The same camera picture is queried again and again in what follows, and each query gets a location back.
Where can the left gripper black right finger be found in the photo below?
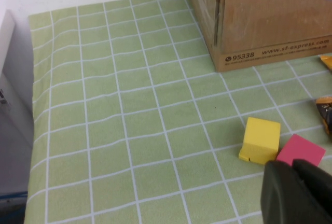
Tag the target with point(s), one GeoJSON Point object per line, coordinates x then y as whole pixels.
{"type": "Point", "coordinates": [316, 182]}

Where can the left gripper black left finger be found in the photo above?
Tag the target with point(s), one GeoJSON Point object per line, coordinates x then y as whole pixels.
{"type": "Point", "coordinates": [282, 198]}

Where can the black crisps snack packet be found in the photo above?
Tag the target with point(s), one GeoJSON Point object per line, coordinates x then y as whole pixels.
{"type": "Point", "coordinates": [325, 115]}

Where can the small yellow snack packet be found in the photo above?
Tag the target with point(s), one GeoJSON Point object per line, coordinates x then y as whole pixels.
{"type": "Point", "coordinates": [327, 62]}

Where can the pink foam cube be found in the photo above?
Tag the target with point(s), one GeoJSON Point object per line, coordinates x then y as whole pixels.
{"type": "Point", "coordinates": [301, 148]}

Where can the yellow foam cube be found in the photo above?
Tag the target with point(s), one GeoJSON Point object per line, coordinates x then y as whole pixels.
{"type": "Point", "coordinates": [262, 138]}

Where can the cardboard box with printed web address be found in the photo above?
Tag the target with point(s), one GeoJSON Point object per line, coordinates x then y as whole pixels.
{"type": "Point", "coordinates": [272, 21]}

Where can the green checked tablecloth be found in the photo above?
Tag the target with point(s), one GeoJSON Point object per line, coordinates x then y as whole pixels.
{"type": "Point", "coordinates": [129, 104]}

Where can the white cabinet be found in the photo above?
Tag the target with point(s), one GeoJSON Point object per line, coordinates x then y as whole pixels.
{"type": "Point", "coordinates": [13, 104]}

